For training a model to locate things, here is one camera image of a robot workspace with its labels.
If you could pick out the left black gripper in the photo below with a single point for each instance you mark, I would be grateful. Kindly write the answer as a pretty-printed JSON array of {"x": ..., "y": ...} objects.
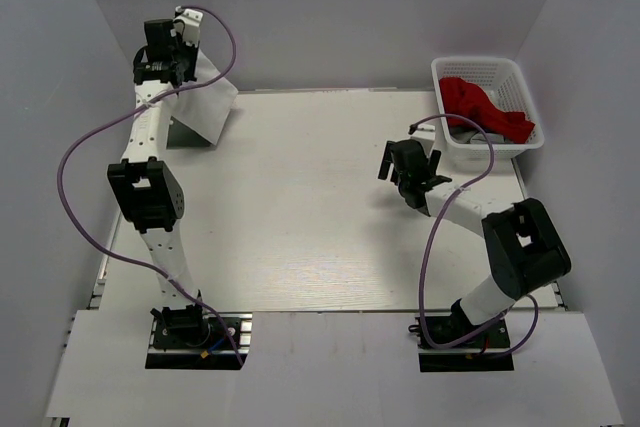
[{"x": 190, "y": 74}]

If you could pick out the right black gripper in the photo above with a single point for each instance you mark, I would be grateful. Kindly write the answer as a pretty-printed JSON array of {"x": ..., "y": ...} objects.
[{"x": 388, "y": 160}]

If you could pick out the white t shirt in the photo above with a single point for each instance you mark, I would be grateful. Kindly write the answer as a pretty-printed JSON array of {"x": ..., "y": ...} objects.
[{"x": 205, "y": 110}]

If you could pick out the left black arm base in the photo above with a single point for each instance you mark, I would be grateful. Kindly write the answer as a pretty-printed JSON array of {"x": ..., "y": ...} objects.
[{"x": 190, "y": 339}]

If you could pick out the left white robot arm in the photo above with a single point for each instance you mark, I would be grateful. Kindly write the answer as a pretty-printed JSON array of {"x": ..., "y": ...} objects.
[{"x": 148, "y": 194}]

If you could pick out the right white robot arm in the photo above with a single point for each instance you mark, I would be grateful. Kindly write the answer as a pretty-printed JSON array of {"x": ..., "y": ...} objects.
[{"x": 524, "y": 249}]

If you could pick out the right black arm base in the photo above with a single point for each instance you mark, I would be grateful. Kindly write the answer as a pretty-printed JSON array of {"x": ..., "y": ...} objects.
[{"x": 487, "y": 351}]

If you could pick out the grey t shirt in basket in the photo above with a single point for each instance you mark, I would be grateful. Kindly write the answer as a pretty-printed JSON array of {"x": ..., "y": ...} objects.
[{"x": 482, "y": 136}]

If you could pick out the red t shirt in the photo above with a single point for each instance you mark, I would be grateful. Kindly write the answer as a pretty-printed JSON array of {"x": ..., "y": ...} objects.
[{"x": 469, "y": 100}]

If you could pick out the folded dark green t shirt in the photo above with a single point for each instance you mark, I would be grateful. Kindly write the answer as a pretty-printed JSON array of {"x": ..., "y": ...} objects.
[{"x": 181, "y": 136}]

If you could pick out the white plastic basket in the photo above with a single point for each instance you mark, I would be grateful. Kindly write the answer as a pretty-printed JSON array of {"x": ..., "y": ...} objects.
[{"x": 503, "y": 82}]

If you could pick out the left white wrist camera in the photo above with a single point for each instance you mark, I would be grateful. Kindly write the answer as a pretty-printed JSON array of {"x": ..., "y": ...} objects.
[{"x": 187, "y": 22}]

